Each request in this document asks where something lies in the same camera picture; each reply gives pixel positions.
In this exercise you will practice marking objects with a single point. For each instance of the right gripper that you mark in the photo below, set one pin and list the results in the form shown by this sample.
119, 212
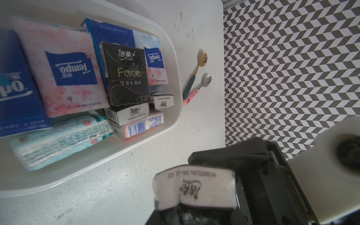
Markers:
267, 190

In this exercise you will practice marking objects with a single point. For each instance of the black tissue pack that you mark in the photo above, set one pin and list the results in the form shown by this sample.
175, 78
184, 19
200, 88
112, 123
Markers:
125, 74
162, 101
123, 115
201, 187

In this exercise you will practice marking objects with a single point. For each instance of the light blue tissue pack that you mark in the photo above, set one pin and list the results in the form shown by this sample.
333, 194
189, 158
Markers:
156, 89

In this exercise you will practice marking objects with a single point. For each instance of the pink blue tissue pack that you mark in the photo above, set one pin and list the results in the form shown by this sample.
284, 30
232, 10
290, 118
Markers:
155, 67

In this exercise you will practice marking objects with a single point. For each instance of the teal tissue pack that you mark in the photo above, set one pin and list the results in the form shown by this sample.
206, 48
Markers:
39, 149

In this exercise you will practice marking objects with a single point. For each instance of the white storage box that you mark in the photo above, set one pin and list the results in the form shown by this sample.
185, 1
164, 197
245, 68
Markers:
15, 179

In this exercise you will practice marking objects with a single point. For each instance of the blue Vinda tissue pack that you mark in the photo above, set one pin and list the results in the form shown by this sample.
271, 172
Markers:
21, 107

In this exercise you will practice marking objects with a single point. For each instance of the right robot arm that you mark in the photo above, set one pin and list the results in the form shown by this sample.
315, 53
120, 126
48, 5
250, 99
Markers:
318, 187

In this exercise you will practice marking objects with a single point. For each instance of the pink handled spoon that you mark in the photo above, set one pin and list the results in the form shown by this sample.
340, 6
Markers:
206, 80

